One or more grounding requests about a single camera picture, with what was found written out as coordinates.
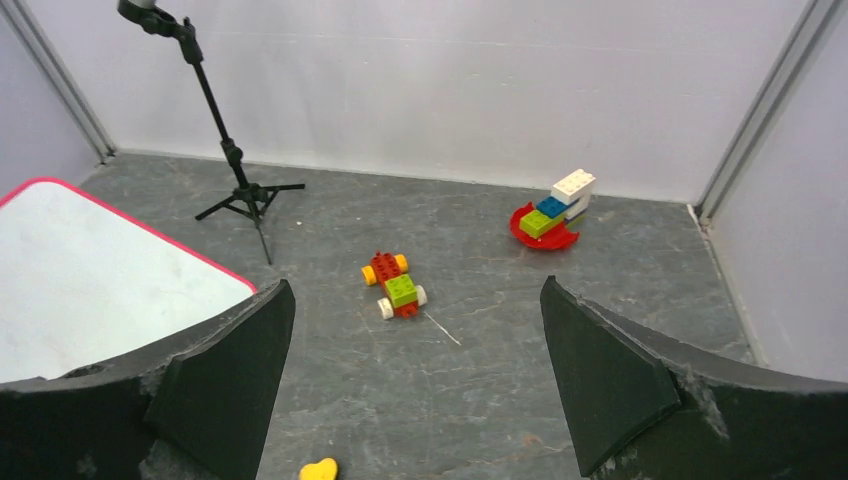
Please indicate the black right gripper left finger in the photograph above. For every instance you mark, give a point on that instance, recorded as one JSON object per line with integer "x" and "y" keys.
{"x": 201, "y": 398}

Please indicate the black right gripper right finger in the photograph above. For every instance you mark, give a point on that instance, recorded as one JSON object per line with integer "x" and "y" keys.
{"x": 642, "y": 405}

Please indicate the yellow bone shaped eraser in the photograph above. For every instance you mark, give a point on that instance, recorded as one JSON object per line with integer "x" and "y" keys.
{"x": 325, "y": 469}

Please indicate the pink framed whiteboard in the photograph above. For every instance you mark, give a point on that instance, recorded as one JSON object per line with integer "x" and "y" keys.
{"x": 83, "y": 282}

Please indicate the red toy brick boat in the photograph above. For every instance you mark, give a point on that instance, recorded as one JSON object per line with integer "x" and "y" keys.
{"x": 548, "y": 224}

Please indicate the black tripod microphone stand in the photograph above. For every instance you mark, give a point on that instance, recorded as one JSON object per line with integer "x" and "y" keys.
{"x": 248, "y": 199}

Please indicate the red toy brick car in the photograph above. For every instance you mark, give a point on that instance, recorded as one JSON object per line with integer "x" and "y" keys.
{"x": 402, "y": 297}

